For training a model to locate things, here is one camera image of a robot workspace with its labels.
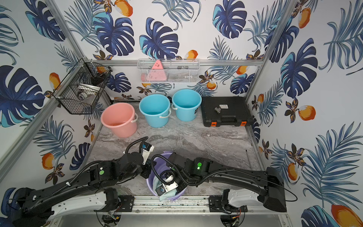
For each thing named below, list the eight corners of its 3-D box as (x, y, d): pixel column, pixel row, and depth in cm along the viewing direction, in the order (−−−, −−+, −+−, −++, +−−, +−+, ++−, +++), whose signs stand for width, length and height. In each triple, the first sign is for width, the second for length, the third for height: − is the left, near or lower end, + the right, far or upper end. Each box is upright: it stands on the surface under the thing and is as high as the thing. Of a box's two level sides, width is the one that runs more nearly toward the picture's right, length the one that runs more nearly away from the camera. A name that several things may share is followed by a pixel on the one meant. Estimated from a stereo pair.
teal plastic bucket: (142, 130, 106) (136, 115, 92) (146, 110, 119) (141, 94, 105) (170, 131, 106) (168, 115, 92) (171, 110, 119) (170, 94, 105)
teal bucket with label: (172, 123, 111) (171, 107, 97) (173, 105, 123) (172, 89, 109) (199, 124, 111) (202, 107, 97) (198, 105, 124) (200, 89, 109)
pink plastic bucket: (106, 141, 101) (94, 126, 87) (115, 119, 114) (106, 102, 100) (137, 141, 101) (130, 126, 87) (142, 119, 114) (137, 102, 100)
